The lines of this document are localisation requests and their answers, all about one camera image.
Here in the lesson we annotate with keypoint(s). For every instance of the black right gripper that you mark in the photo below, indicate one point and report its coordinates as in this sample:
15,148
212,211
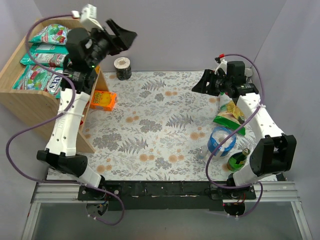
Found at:
210,81

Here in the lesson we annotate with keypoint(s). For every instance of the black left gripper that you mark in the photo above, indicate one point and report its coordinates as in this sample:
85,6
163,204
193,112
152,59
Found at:
113,40

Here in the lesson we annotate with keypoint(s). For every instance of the small orange candy bag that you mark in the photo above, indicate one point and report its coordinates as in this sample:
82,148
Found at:
103,100

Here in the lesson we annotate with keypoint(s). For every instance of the Fox's mint blossom candy bag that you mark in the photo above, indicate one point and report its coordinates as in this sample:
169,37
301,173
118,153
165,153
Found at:
53,34

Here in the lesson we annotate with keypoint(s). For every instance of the teal Fox's bag back side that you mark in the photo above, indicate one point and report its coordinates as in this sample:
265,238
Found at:
49,55

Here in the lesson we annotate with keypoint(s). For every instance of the teal fox's bag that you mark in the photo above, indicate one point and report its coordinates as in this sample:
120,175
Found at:
49,55
39,79

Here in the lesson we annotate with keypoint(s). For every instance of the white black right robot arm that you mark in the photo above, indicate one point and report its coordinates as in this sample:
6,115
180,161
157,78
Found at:
274,152

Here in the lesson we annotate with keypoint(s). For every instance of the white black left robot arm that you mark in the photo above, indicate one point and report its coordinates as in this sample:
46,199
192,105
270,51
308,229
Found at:
87,47

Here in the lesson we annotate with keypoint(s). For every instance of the wooden shelf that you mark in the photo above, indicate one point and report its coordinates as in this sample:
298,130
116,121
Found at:
34,106

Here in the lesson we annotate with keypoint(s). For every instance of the dark tape roll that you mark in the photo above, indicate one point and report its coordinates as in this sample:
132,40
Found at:
123,68

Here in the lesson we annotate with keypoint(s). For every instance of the green white Chuba chips bag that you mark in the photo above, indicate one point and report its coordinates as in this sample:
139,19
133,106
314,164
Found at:
229,116

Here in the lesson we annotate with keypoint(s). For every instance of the tin can orange label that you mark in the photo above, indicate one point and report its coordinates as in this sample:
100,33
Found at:
248,72

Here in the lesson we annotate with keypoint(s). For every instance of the floral patterned table mat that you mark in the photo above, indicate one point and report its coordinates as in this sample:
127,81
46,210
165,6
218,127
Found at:
155,130

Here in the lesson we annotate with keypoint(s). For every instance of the small clear plastic bottle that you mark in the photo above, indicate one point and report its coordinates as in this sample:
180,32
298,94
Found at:
202,152

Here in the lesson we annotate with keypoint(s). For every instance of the green glass bottle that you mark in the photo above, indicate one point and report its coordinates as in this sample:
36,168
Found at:
238,160

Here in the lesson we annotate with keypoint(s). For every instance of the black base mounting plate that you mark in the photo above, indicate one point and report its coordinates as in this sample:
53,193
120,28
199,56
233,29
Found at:
163,195

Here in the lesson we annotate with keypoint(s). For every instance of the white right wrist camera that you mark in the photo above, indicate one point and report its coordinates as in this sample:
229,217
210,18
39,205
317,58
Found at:
221,68

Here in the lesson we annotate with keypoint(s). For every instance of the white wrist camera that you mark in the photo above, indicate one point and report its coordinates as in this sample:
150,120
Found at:
87,17
221,68

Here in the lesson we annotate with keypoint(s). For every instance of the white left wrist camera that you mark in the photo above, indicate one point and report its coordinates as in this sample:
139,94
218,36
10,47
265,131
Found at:
87,17

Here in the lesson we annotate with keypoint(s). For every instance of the aluminium frame rail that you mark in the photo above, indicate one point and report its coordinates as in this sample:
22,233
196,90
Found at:
56,213

